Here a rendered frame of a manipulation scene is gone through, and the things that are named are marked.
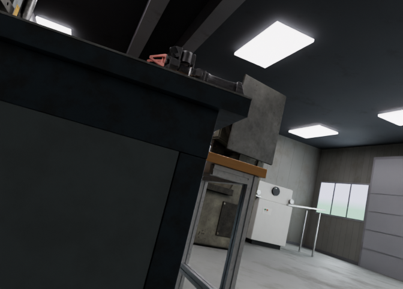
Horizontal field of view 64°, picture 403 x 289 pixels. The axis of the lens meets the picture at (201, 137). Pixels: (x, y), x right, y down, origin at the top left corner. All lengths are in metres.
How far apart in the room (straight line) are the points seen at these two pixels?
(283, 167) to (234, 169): 8.72
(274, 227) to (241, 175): 5.75
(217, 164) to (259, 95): 3.50
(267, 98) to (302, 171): 5.89
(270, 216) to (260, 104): 2.97
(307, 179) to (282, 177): 0.93
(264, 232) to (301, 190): 3.77
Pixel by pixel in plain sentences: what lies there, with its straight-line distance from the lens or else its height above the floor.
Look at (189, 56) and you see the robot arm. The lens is 1.66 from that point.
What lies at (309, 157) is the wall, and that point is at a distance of 10.69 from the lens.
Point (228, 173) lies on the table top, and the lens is 1.37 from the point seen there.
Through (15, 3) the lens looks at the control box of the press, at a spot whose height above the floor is 1.37.
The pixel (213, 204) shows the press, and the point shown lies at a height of 0.58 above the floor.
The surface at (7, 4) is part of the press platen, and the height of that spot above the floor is 1.26.
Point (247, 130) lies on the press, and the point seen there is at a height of 1.69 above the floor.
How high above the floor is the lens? 0.60
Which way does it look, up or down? 11 degrees up
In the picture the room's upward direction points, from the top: 14 degrees clockwise
